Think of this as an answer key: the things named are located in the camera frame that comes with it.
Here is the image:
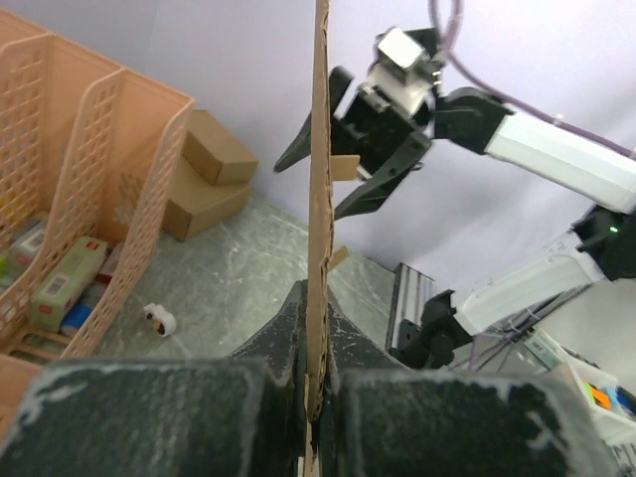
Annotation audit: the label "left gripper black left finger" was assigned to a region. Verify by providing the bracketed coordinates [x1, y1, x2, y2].
[1, 281, 307, 476]

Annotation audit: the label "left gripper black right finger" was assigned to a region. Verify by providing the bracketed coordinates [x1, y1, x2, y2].
[319, 301, 620, 476]

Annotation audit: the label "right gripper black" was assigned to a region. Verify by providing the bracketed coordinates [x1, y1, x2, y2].
[273, 28, 441, 220]

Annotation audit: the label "cardboard box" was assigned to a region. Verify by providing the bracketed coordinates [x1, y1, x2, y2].
[302, 1, 334, 476]
[162, 110, 258, 242]

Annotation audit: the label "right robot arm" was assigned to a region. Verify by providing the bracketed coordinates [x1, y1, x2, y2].
[334, 24, 635, 377]

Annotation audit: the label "green boxed item in organizer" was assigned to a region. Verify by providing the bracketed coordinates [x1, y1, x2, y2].
[29, 236, 107, 333]

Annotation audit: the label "peach plastic file organizer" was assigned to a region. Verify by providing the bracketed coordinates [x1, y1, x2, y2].
[1, 11, 194, 427]

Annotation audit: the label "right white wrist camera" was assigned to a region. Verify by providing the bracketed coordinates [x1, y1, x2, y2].
[359, 27, 444, 118]

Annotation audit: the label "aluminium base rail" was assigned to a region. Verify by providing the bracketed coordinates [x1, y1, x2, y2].
[385, 263, 436, 351]

